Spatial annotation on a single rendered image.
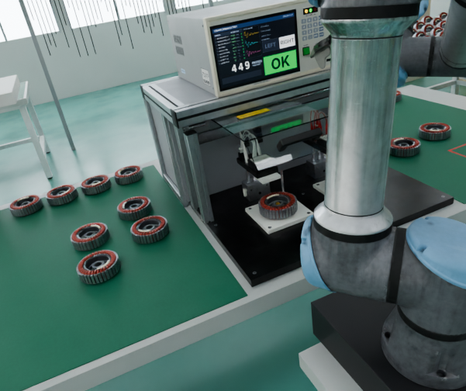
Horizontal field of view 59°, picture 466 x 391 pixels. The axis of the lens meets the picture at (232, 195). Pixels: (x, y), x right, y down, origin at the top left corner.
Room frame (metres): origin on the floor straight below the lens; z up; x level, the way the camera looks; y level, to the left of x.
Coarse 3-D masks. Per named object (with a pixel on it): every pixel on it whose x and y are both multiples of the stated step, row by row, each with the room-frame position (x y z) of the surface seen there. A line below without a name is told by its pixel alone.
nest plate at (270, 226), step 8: (248, 208) 1.08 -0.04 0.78; (256, 208) 1.07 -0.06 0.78; (304, 208) 1.03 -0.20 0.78; (256, 216) 1.03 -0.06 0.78; (296, 216) 0.99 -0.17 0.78; (304, 216) 0.98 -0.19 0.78; (264, 224) 0.98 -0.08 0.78; (272, 224) 0.97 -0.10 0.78; (280, 224) 0.96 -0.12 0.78; (288, 224) 0.96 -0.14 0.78; (272, 232) 0.95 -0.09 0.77
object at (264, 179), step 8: (240, 160) 1.18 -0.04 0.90; (248, 160) 1.12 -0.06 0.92; (248, 168) 1.12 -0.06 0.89; (256, 168) 1.07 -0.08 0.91; (272, 168) 1.09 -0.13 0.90; (248, 176) 1.16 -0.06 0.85; (256, 176) 1.07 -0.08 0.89; (264, 176) 1.08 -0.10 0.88; (272, 176) 1.07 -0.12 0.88; (280, 176) 1.07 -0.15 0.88
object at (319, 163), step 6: (306, 162) 1.26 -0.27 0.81; (312, 162) 1.24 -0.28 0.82; (318, 162) 1.23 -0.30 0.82; (324, 162) 1.23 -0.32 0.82; (312, 168) 1.23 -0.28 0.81; (318, 168) 1.22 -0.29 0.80; (324, 168) 1.23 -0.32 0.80; (312, 174) 1.23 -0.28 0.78; (318, 174) 1.22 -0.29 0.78; (324, 174) 1.23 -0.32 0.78
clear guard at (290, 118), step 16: (240, 112) 1.13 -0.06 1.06; (272, 112) 1.08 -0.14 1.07; (288, 112) 1.06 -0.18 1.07; (304, 112) 1.03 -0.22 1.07; (320, 112) 1.01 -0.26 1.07; (224, 128) 1.03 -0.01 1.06; (240, 128) 1.00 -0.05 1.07; (256, 128) 0.98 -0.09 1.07; (272, 128) 0.96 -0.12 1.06; (288, 128) 0.94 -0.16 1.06; (304, 128) 0.95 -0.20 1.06; (320, 128) 0.95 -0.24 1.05; (256, 144) 0.90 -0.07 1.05; (272, 144) 0.91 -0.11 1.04; (304, 144) 0.91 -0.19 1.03; (320, 144) 0.92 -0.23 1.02; (256, 160) 0.87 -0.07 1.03; (272, 160) 0.88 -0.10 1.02; (288, 160) 0.88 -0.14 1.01
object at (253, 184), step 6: (246, 180) 1.19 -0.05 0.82; (252, 180) 1.18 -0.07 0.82; (246, 186) 1.15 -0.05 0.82; (252, 186) 1.14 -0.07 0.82; (258, 186) 1.15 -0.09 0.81; (264, 186) 1.16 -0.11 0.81; (252, 192) 1.14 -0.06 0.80; (258, 192) 1.15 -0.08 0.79; (264, 192) 1.16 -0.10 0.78; (270, 192) 1.16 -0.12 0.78; (252, 198) 1.14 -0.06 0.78; (258, 198) 1.15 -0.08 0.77
